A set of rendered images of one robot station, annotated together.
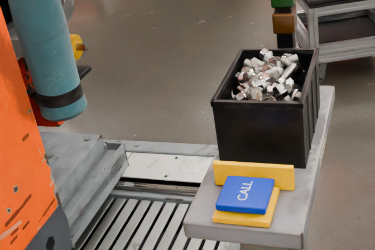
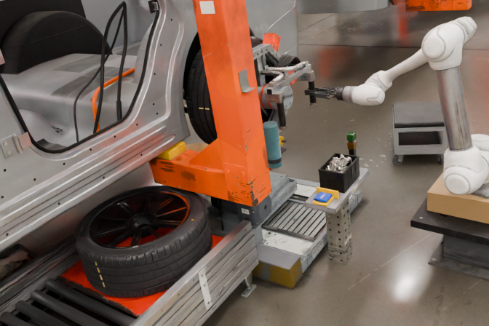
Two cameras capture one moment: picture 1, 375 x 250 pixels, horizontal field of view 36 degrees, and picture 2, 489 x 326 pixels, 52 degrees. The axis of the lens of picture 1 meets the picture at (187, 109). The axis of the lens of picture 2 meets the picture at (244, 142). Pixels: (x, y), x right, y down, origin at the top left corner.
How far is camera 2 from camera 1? 1.72 m
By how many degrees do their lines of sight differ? 15
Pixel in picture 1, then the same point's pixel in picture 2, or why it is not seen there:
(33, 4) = (270, 132)
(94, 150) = (283, 180)
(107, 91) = (294, 154)
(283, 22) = (350, 145)
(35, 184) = (266, 185)
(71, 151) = (274, 180)
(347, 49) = (413, 149)
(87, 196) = (279, 198)
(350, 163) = (395, 202)
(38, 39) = (270, 142)
